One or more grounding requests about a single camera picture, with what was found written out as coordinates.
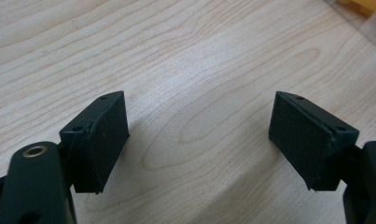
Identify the orange toy block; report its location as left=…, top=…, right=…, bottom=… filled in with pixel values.
left=338, top=0, right=376, bottom=15

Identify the clear plastic bag white trim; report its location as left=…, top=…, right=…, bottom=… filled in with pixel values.
left=324, top=0, right=376, bottom=54

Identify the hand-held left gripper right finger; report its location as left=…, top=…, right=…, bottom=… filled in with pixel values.
left=268, top=91, right=376, bottom=224

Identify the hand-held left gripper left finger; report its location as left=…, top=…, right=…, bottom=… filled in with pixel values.
left=0, top=91, right=131, bottom=224

